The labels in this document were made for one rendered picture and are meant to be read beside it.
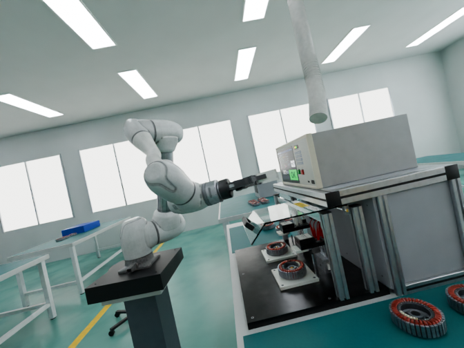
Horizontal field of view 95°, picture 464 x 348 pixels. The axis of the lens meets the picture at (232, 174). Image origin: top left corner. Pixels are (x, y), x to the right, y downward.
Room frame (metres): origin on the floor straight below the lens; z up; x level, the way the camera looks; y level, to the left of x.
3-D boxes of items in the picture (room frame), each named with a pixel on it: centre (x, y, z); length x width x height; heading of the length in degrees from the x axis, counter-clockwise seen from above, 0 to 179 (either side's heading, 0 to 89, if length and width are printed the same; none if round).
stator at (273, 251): (1.11, -0.15, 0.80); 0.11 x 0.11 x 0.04
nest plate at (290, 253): (1.11, -0.15, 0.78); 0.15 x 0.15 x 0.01; 3
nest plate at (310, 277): (0.87, -0.16, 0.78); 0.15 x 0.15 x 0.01; 3
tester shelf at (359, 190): (1.00, -0.47, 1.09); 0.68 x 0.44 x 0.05; 3
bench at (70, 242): (3.90, 2.89, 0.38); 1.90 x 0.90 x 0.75; 3
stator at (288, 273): (0.87, -0.16, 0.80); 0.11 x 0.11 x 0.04
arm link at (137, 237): (1.26, 0.63, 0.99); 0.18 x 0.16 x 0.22; 134
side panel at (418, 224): (0.68, -0.57, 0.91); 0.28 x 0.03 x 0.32; 93
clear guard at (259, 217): (0.79, -0.17, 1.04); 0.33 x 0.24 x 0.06; 93
